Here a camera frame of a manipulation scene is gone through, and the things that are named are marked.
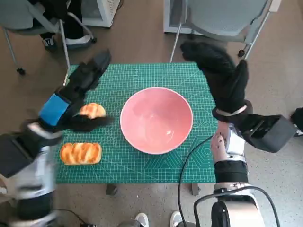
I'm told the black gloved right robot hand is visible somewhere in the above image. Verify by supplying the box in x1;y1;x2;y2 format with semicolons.
180;41;250;114

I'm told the black left hand blue tape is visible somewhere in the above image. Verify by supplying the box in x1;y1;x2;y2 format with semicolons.
37;49;116;133

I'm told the round toy bread bun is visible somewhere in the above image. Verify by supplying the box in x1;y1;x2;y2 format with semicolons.
79;103;107;119

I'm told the rectangular toy bread loaf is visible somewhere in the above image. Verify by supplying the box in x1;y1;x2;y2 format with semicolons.
59;141;103;166

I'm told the pink bowl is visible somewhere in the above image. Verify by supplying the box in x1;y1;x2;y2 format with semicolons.
120;87;194;155

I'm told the grey mesh office chair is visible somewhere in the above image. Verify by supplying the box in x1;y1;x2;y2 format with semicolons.
169;0;282;63
0;0;98;75

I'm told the person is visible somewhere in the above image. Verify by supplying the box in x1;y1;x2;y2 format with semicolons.
33;0;93;52

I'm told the white perforated cabinet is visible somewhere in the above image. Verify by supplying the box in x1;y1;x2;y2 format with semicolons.
81;0;119;28
163;0;249;36

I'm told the green cutting mat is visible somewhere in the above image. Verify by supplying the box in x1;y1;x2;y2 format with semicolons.
55;62;219;184

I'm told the white shoe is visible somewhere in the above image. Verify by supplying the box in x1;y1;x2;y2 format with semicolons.
135;212;149;227
170;211;183;227

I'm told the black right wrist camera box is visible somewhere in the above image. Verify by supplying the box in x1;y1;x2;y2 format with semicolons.
239;114;298;153

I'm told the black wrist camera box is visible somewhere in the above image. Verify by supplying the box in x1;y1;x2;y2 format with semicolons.
0;132;42;178
239;114;298;153

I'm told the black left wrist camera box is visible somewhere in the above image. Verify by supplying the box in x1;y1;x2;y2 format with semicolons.
0;132;42;178

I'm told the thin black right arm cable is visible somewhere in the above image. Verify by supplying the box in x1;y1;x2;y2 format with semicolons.
177;136;215;227

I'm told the thin black loose cable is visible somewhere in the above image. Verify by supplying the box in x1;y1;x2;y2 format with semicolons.
55;209;89;225

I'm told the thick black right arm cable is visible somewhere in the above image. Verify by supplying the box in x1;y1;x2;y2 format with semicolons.
193;185;282;227

